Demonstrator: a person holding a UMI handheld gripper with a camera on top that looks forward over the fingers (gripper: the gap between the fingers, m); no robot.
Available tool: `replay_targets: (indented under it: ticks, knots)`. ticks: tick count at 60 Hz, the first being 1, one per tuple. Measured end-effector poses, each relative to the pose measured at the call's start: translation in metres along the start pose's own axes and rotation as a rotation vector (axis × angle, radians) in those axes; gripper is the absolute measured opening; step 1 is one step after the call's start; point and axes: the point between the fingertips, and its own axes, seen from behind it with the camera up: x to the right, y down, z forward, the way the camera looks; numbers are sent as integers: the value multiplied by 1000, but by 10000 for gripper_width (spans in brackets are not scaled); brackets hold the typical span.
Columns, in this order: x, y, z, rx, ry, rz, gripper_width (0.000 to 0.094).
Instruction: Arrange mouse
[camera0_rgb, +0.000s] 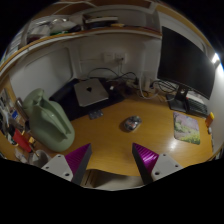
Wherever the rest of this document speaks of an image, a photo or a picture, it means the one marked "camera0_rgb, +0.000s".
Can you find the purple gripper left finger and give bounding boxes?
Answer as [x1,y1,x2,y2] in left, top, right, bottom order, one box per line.
[42,144,92,185]

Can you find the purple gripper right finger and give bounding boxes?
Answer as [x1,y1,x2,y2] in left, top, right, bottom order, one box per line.
[132,143,182,185]

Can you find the transparent computer mouse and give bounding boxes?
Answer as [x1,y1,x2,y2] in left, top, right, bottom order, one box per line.
[124,116,142,131]

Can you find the floral mouse pad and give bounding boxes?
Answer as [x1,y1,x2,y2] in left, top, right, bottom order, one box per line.
[173,112,200,145]

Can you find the silver mac mini computer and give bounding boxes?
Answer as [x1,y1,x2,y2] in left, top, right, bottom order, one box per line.
[74,78,109,107]

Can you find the black computer monitor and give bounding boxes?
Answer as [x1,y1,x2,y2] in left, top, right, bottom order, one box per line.
[157,27,215,114]

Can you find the green watering can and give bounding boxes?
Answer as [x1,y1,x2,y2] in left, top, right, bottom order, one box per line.
[23,88,75,152]

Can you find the small grey card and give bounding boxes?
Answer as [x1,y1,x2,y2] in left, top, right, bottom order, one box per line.
[89,110,103,120]

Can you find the red object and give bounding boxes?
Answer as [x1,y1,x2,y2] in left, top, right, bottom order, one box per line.
[13,130,32,153]

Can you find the black desk mat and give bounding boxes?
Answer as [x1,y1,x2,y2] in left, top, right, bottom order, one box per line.
[50,78,124,121]

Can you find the black keyboard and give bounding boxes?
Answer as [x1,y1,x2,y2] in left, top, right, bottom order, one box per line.
[186,98,208,117]

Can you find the orange small box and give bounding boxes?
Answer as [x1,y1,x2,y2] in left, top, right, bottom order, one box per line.
[205,112,214,128]

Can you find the white power strip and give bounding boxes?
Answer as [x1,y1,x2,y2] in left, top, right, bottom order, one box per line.
[141,78,155,93]

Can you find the white wall socket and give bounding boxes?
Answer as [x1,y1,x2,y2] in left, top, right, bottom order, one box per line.
[103,52,126,63]

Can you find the wooden wall shelf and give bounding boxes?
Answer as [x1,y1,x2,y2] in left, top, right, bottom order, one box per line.
[0,0,174,75]

